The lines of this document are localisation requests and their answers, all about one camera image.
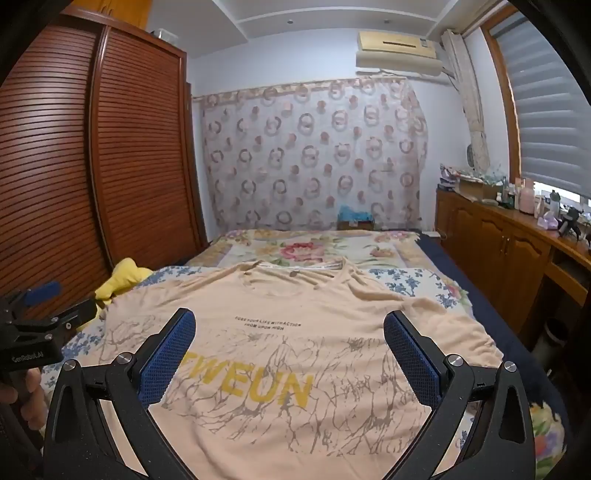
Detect pink bottle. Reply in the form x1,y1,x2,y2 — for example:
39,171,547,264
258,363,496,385
519,178,537,216

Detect blue crumpled cloth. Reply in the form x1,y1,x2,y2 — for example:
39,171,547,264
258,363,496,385
338,205,374,223

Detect wooden louvred wardrobe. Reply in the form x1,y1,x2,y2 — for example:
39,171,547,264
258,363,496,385
0,9,209,324

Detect black mini tripod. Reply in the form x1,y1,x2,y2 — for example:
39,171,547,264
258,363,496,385
556,207,585,239

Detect navy mattress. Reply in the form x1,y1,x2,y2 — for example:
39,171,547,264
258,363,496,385
418,231,570,462

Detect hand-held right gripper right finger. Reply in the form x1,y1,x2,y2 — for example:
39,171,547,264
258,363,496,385
383,310,536,480

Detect wooden sideboard cabinet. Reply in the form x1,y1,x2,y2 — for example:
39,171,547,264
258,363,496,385
434,188,591,352

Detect pile of clutter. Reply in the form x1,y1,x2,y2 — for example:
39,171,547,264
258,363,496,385
438,161,505,204

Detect circle patterned curtain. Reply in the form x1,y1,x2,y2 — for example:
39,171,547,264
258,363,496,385
191,76,431,234

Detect beige air conditioner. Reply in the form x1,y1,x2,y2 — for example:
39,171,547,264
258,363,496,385
355,30,451,80

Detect grey window blind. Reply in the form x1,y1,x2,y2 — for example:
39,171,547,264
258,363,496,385
488,14,591,195

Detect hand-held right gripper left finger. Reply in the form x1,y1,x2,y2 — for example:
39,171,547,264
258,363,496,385
44,307,197,480

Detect person's left hand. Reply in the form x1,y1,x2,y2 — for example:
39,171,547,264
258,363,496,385
0,368,48,425

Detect lace side curtain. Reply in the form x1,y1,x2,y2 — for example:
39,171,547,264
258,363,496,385
441,30,491,172

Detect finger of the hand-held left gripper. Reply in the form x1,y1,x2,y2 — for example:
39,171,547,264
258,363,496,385
18,281,62,309
44,298,101,329

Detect yellow cloth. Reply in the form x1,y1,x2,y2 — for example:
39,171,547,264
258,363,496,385
76,257,154,333

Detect beige printed t-shirt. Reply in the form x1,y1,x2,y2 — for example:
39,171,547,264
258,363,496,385
95,257,505,480

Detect blue floral bed sheet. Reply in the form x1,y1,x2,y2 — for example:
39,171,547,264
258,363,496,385
39,265,474,416

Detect dark waste bin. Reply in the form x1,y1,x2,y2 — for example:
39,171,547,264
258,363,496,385
542,318,571,357

